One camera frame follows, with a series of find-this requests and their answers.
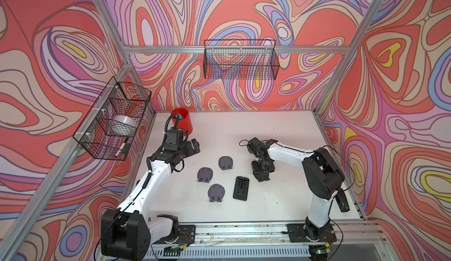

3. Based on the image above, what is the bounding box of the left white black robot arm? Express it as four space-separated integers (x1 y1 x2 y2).
96 113 200 261

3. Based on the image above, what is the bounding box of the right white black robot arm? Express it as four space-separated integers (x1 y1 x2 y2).
245 137 350 242

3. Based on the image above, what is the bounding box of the black rectangular phone stand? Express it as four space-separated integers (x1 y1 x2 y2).
233 177 250 201

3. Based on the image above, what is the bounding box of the grey folded phone stand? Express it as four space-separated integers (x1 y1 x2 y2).
218 156 233 171
207 184 225 202
197 167 213 183

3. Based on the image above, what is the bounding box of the red cylindrical pen cup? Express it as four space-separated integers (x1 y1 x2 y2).
171 108 193 135

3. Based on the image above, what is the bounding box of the white marker in basket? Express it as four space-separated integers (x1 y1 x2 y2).
115 142 127 158

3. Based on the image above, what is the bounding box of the black stapler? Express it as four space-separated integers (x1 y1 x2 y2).
335 188 350 213

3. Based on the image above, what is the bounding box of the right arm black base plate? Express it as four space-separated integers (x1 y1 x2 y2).
286 222 337 243

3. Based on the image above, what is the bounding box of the left black wire basket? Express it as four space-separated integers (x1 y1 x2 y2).
73 77 152 161

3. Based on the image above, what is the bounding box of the black wire basket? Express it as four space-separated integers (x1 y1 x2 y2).
203 38 280 80
73 77 152 161

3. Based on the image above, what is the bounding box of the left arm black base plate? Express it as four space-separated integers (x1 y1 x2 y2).
154 224 196 246

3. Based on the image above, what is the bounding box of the rear black wire basket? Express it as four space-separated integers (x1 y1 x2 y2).
203 38 280 80

